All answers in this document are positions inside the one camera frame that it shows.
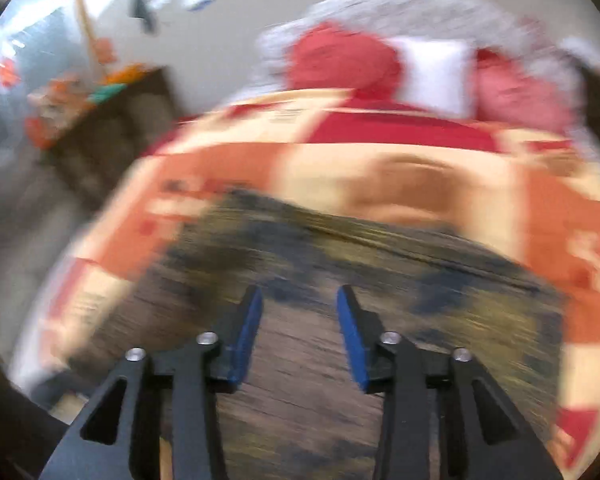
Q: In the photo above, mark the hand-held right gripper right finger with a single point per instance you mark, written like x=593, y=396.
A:
x=355, y=345

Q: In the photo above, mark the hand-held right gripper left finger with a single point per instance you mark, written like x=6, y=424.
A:
x=242, y=345

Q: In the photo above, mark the brown yellow patterned garment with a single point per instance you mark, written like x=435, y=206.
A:
x=300, y=270

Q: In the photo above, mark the orange red cream blanket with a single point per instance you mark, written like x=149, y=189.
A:
x=330, y=165

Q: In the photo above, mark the white pillow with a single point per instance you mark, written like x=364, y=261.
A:
x=435, y=75

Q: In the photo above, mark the large red pillow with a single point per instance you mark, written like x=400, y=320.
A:
x=340, y=60

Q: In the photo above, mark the red embroidered pillow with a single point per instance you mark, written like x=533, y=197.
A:
x=515, y=90

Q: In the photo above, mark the orange green clutter pile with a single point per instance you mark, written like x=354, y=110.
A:
x=65, y=95

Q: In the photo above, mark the beige pole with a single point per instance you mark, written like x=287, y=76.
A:
x=82, y=5

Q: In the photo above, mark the dark wall fixture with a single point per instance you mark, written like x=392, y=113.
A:
x=144, y=7

